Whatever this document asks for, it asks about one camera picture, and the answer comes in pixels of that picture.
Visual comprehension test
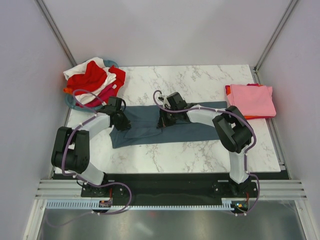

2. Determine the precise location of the aluminium rail profile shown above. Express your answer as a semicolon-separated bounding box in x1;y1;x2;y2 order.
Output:
35;179;307;200

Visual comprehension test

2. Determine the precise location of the white t shirt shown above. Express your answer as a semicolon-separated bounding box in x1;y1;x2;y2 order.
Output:
63;60;116;96

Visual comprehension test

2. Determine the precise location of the aluminium frame post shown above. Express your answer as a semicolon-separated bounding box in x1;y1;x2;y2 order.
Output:
252;0;300;74
35;0;77;67

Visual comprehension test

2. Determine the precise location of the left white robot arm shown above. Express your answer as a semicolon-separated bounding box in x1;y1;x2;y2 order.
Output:
51;96;131;197

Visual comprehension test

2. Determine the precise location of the teal laundry basket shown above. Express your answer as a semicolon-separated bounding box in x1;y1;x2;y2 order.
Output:
64;57;119;113

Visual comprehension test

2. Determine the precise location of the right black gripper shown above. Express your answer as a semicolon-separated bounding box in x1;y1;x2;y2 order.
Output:
157;106;178;129

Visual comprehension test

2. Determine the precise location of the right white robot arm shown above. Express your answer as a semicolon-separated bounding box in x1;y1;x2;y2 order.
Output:
152;90;257;197

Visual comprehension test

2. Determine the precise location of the white slotted cable duct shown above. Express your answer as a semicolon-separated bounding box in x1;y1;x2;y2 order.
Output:
45;198;249;211

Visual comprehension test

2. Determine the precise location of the right aluminium frame post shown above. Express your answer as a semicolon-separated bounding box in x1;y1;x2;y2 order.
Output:
252;0;300;74

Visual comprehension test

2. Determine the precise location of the left aluminium frame post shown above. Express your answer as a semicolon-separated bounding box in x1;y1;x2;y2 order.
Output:
35;0;77;67

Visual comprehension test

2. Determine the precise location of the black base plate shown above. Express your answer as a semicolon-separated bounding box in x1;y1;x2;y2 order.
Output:
52;172;261;207

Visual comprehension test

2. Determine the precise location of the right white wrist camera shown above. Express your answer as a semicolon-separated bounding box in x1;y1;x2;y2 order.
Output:
158;95;171;110

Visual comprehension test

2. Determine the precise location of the grey-blue t shirt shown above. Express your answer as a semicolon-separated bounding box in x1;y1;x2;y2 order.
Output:
109;105;219;149

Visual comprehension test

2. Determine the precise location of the magenta t shirt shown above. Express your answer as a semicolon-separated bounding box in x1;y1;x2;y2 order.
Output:
75;84;120;108

